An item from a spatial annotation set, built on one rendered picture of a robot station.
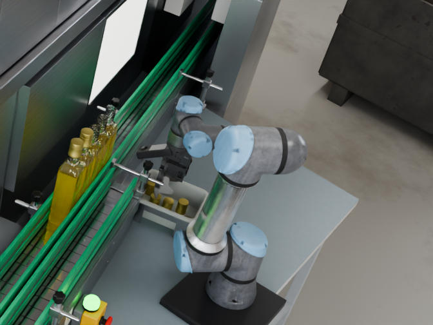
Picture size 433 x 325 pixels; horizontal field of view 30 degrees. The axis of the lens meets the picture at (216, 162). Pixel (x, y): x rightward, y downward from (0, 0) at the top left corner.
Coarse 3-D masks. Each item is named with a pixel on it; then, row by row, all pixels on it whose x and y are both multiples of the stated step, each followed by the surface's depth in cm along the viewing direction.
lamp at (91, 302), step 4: (88, 296) 212; (92, 296) 212; (96, 296) 213; (84, 300) 211; (88, 300) 211; (92, 300) 211; (96, 300) 211; (84, 304) 211; (88, 304) 210; (92, 304) 210; (96, 304) 211; (84, 308) 211; (88, 308) 211; (92, 308) 211; (96, 308) 211; (92, 312) 212
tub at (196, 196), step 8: (152, 176) 264; (176, 184) 263; (184, 184) 262; (192, 184) 263; (176, 192) 265; (184, 192) 264; (192, 192) 263; (200, 192) 262; (144, 200) 250; (160, 200) 264; (176, 200) 266; (192, 200) 264; (200, 200) 263; (160, 208) 249; (192, 208) 265; (200, 208) 254; (176, 216) 249; (192, 216) 262
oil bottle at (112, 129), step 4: (108, 124) 233; (112, 124) 234; (116, 124) 235; (108, 128) 232; (112, 128) 233; (116, 128) 235; (108, 132) 233; (112, 132) 233; (116, 132) 237; (112, 136) 234; (112, 140) 236; (112, 144) 238; (108, 148) 236; (112, 148) 240; (108, 152) 237; (108, 156) 239; (108, 160) 241; (104, 164) 239
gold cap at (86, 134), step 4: (84, 128) 216; (88, 128) 217; (84, 132) 215; (88, 132) 216; (92, 132) 216; (80, 136) 216; (84, 136) 215; (88, 136) 215; (92, 136) 216; (84, 140) 216; (88, 140) 216; (84, 144) 216; (88, 144) 217
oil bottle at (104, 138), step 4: (100, 136) 228; (104, 136) 228; (108, 136) 230; (100, 140) 228; (104, 140) 228; (108, 140) 231; (104, 144) 229; (108, 144) 234; (104, 148) 231; (104, 152) 233; (104, 156) 235; (100, 160) 232; (104, 160) 237; (100, 164) 233; (100, 168) 235; (96, 176) 235
